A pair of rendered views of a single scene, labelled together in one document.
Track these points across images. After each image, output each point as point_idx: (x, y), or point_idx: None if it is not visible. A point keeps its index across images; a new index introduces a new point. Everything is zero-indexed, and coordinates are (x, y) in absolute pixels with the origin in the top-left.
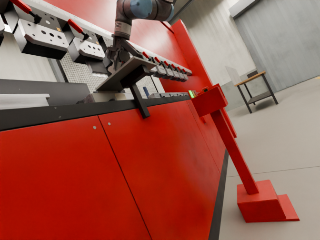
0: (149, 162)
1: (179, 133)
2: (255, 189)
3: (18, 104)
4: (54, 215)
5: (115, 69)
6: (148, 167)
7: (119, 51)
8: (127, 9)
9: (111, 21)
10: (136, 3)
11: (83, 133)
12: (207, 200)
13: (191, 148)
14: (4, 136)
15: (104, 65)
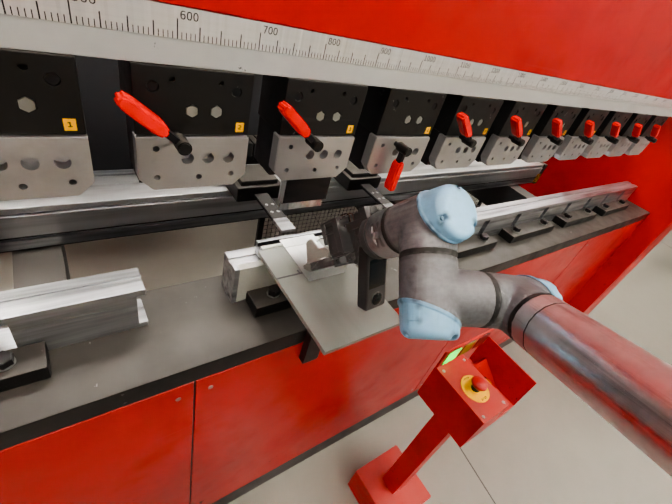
0: (253, 413)
1: (378, 354)
2: (392, 489)
3: (86, 315)
4: (82, 480)
5: (311, 269)
6: (245, 419)
7: (342, 263)
8: (399, 281)
9: None
10: (404, 330)
11: (153, 410)
12: (330, 430)
13: (382, 371)
14: (43, 440)
15: (330, 177)
